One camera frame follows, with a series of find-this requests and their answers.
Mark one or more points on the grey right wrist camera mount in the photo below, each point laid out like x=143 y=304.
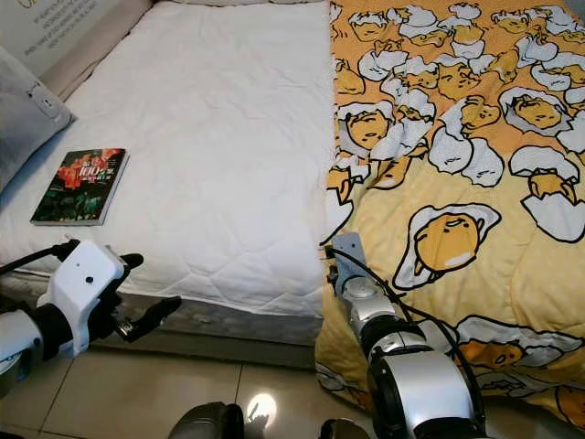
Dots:
x=349 y=251

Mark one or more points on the grey robot left leg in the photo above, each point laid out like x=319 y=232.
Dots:
x=206 y=422

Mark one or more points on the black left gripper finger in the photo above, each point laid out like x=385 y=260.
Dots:
x=155 y=317
x=132 y=261

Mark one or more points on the yellow cartoon egg blanket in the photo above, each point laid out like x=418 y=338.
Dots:
x=494 y=165

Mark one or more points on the white quilted mattress pad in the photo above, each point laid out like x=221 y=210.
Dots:
x=219 y=137

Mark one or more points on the grey velvet pillow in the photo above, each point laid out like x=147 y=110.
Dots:
x=23 y=128

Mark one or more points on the white printed wall poster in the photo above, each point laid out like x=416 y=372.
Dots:
x=64 y=27

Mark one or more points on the dark cover paperback book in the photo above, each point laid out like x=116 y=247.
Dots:
x=80 y=187

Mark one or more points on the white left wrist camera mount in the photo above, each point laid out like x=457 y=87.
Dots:
x=87 y=279

